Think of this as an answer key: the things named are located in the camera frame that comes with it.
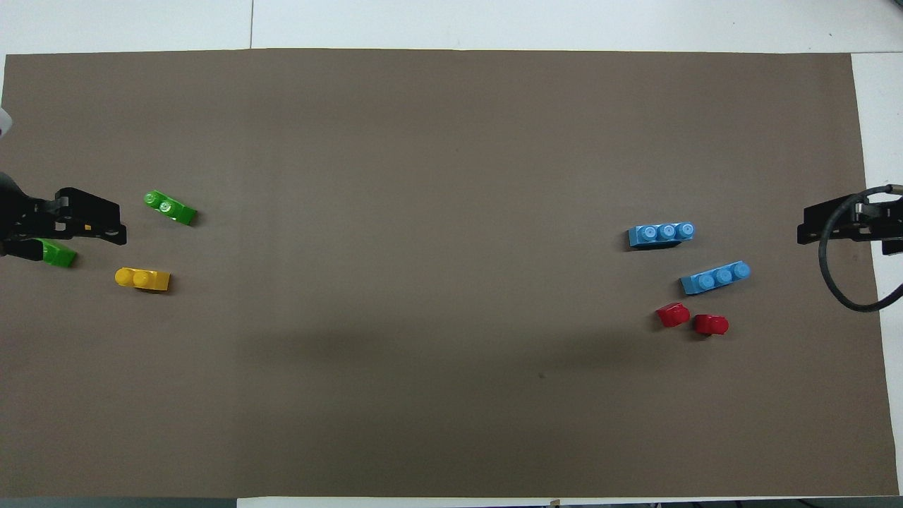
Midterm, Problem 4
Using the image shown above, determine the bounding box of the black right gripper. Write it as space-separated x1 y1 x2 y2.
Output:
797 190 903 256

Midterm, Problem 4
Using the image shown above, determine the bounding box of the yellow two-stud toy brick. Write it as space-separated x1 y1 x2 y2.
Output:
114 267 171 293

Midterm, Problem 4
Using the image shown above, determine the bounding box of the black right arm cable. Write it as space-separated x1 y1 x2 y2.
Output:
818 185 903 313

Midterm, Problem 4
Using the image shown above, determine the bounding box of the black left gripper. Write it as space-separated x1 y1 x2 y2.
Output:
0 171 128 260

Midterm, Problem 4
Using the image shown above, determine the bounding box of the blue three-stud toy brick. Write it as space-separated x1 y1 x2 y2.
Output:
628 222 696 249
679 261 752 296

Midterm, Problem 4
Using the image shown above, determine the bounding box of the brown table mat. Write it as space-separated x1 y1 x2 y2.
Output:
0 48 900 498

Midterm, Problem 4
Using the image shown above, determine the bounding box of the green two-stud toy brick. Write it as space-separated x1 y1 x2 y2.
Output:
39 238 78 269
144 190 198 226

